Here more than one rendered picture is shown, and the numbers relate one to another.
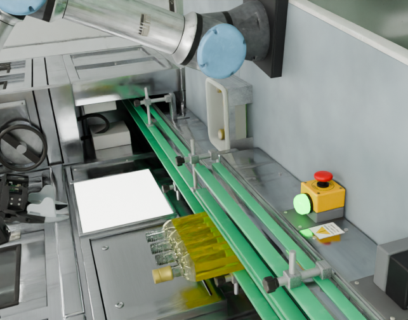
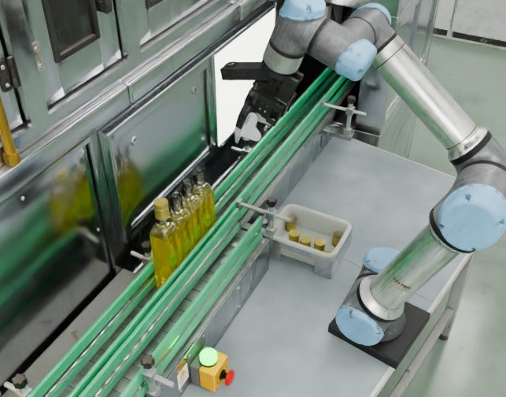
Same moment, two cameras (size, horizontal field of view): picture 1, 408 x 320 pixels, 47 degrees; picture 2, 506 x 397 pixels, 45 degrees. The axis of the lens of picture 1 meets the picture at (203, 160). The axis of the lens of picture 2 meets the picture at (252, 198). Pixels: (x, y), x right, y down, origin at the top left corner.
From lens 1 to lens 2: 0.78 m
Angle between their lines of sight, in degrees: 23
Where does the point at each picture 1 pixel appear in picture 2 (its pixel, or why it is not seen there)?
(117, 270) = (168, 117)
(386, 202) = not seen: outside the picture
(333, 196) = (210, 384)
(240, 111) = (308, 261)
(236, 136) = (284, 248)
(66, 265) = (181, 56)
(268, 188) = (227, 306)
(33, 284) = (165, 14)
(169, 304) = (128, 190)
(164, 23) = (397, 298)
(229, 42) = (365, 337)
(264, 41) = not seen: hidden behind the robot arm
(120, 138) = not seen: hidden behind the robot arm
